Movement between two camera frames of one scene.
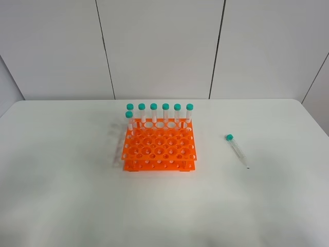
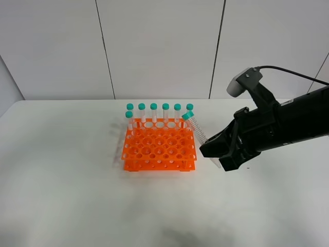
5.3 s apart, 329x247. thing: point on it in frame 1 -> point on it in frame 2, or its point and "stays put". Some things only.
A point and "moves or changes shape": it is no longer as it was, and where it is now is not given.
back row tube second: (141, 106) stays put
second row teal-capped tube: (129, 115) stays put
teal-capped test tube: (237, 149) moves or changes shape
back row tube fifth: (177, 108) stays put
